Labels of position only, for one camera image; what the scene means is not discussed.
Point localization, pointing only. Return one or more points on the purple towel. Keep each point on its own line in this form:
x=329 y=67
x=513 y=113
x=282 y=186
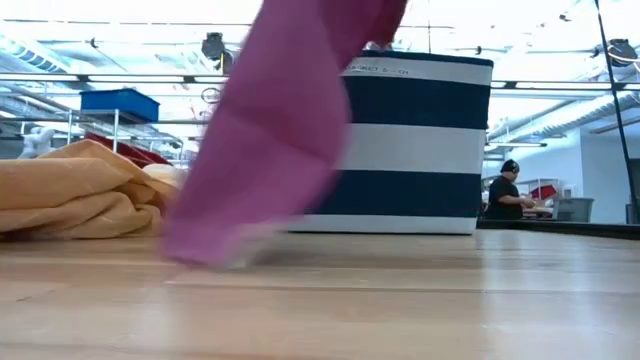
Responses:
x=275 y=150

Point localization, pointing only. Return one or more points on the navy white striped basket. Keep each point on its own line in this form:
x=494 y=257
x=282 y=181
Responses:
x=425 y=100

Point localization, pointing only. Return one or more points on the orange checked towel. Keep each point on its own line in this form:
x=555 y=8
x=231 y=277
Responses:
x=75 y=190

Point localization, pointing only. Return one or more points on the person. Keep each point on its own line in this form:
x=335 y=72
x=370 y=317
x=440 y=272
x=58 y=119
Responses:
x=500 y=200

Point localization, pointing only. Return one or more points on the blue plastic bin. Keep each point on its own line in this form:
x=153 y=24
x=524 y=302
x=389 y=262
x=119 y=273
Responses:
x=120 y=105

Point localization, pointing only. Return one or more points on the small red object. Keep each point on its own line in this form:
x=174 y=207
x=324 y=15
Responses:
x=544 y=192

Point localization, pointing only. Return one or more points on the grey bin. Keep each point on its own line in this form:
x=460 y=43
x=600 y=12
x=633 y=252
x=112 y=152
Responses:
x=575 y=210

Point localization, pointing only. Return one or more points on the black aluminium table frame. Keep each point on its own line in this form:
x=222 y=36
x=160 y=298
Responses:
x=575 y=229

